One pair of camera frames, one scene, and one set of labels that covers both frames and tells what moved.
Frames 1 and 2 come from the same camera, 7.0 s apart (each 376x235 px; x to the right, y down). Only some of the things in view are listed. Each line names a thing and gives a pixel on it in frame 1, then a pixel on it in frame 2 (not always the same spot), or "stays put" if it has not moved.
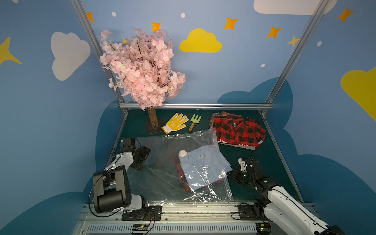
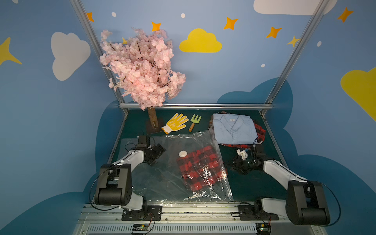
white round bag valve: (182, 153) stays put
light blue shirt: (204, 165) -> (232, 129)
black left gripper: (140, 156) -> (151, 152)
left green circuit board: (140, 227) stays put
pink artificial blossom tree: (143, 61) stays put
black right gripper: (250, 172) -> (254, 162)
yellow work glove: (177, 122) stays put
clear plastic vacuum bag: (188, 167) stays put
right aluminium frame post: (305, 36) stays put
